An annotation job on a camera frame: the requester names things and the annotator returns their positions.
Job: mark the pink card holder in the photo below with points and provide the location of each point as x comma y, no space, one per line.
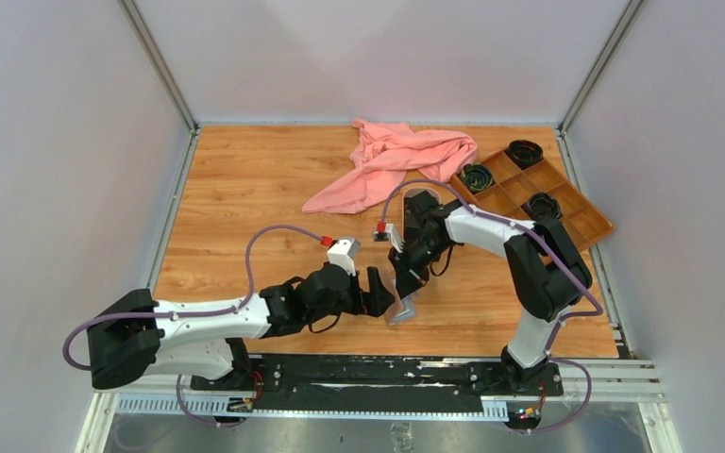
403,308

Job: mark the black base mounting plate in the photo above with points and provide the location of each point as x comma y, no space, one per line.
295,382

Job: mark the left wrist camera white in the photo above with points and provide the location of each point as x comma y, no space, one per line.
343,252

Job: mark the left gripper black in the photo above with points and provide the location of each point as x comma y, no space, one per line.
372,303

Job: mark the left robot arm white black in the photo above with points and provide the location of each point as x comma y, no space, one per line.
139,336

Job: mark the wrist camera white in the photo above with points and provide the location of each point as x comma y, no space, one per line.
343,252
387,232

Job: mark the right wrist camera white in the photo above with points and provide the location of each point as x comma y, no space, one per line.
387,232

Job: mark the aluminium rail frame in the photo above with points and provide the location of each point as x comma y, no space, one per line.
586,382

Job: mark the pink oval card tray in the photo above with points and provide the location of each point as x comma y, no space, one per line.
419,206

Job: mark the pink cloth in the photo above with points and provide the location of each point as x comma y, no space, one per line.
384,155

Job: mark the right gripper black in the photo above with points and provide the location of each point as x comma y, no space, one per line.
408,281

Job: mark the brown divided wooden tray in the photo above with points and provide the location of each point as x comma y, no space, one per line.
583,221

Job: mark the dark green coiled item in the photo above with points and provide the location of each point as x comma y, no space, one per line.
476,177

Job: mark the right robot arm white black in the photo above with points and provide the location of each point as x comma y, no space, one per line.
547,269

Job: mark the black coiled item near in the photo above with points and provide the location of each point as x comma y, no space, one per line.
542,206

